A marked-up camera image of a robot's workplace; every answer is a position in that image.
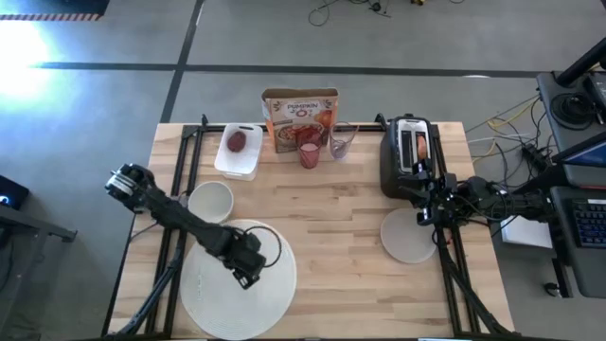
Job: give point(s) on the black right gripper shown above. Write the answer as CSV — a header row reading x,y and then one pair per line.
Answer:
x,y
438,194

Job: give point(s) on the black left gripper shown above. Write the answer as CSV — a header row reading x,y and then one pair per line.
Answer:
x,y
241,251

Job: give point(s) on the black toaster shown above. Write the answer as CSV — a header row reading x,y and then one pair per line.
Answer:
x,y
393,161

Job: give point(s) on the toast slice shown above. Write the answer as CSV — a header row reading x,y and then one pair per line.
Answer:
x,y
422,147

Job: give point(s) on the round white woven placemat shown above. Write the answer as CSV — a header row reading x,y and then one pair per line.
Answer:
x,y
227,303

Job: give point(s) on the white ceramic bowl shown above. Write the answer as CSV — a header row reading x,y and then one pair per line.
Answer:
x,y
210,202

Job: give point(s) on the beige round plate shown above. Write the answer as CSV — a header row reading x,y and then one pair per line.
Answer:
x,y
404,239

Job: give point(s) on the white plastic bin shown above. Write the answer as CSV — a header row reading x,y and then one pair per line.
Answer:
x,y
241,163

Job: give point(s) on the dark red fruit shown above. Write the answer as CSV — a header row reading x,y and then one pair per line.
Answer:
x,y
236,141

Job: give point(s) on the red faceted plastic tumbler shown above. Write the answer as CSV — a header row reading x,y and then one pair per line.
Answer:
x,y
309,151

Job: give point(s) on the pumpkin cereal box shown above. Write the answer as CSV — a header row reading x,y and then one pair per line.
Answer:
x,y
293,111

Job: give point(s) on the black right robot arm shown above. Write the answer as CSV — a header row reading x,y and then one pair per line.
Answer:
x,y
502,201

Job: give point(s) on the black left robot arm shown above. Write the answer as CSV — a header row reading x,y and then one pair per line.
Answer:
x,y
170,213

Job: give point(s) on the clear plastic tumbler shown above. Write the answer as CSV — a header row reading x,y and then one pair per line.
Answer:
x,y
342,142

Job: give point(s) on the white paper sheet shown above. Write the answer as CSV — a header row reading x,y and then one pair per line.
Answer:
x,y
525,234

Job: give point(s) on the open laptop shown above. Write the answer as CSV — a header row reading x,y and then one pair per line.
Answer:
x,y
587,175

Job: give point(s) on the black computer keyboard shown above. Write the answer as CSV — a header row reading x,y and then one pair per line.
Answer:
x,y
589,222

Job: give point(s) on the grey side desk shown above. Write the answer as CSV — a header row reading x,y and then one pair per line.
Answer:
x,y
584,279

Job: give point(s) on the grey metal stand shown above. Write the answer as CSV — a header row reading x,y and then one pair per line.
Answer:
x,y
28,225

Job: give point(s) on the black electronics box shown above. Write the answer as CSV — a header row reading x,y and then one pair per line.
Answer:
x,y
12,192

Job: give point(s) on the hazard striped floor mat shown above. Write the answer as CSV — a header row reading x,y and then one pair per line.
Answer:
x,y
47,8

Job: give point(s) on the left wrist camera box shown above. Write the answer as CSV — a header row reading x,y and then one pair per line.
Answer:
x,y
247,279

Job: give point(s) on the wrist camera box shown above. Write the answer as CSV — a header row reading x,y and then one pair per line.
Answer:
x,y
247,279
424,218

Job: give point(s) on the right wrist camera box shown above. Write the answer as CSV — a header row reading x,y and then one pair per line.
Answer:
x,y
424,218

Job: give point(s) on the black aluminium table frame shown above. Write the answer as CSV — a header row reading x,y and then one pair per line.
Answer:
x,y
193,156

